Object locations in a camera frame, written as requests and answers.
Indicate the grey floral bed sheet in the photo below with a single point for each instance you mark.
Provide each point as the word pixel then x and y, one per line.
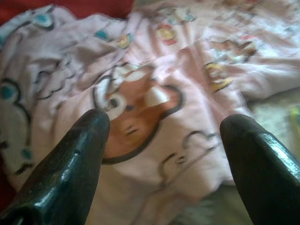
pixel 269 117

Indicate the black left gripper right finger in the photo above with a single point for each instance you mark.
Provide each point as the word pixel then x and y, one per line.
pixel 269 182

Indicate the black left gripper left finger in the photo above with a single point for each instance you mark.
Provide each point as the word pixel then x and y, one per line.
pixel 58 182

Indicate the red folded futon cushion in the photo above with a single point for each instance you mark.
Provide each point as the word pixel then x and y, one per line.
pixel 70 5

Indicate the pink cartoon bear blanket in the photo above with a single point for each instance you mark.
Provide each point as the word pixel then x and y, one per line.
pixel 199 112

